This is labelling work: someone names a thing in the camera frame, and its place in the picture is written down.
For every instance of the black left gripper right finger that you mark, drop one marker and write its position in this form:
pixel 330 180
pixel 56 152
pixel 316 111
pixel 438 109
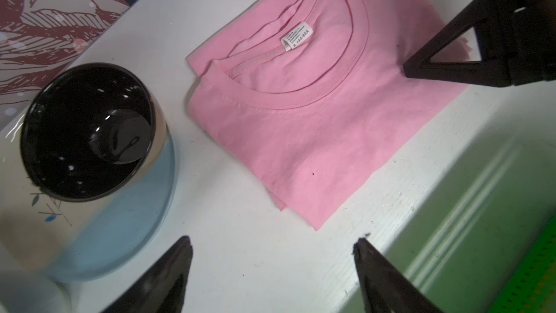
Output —
pixel 383 287

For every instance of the green plastic basket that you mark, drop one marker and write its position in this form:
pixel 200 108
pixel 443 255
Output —
pixel 461 241

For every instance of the pink t-shirt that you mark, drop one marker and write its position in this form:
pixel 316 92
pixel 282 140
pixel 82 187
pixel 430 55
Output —
pixel 311 97

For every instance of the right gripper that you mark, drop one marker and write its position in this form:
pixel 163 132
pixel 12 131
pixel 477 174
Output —
pixel 516 40

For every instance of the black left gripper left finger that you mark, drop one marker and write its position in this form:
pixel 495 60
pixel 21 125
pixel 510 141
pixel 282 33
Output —
pixel 162 287

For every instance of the black bowl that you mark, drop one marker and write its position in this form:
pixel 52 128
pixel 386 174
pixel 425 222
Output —
pixel 93 130

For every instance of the light blue plate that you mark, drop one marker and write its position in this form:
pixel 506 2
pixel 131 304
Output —
pixel 78 242

